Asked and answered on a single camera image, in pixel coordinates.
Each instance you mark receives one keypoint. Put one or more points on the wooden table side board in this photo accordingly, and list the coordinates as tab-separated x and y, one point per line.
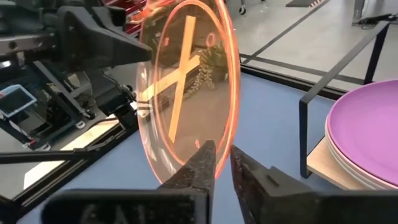
46	174

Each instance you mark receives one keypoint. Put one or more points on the red storage bins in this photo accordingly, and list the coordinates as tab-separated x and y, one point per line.
133	28

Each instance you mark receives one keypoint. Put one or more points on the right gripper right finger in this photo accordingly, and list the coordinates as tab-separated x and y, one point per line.
261	196

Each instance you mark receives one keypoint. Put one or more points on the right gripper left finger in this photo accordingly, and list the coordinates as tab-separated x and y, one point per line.
192	183

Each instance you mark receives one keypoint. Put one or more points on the orange transparent plate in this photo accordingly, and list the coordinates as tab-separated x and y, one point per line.
199	118

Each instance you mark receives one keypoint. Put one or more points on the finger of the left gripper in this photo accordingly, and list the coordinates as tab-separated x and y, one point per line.
115	18
93	46

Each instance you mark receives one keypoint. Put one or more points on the purple plate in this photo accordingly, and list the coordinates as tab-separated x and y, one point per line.
367	124

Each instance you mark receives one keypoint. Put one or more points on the blue-edged tablet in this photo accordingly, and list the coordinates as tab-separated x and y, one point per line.
14	101

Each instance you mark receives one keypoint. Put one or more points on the artificial succulent plant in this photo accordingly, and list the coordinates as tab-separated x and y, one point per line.
214	65

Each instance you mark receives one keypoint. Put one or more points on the wooden shelf with black frame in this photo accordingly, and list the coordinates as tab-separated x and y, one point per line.
323	161

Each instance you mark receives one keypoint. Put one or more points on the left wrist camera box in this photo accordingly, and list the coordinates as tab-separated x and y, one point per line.
113	99

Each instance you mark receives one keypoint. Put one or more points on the black table frame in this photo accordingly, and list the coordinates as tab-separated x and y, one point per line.
280	78

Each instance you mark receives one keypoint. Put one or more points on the pale white plate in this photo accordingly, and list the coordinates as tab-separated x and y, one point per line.
339	168

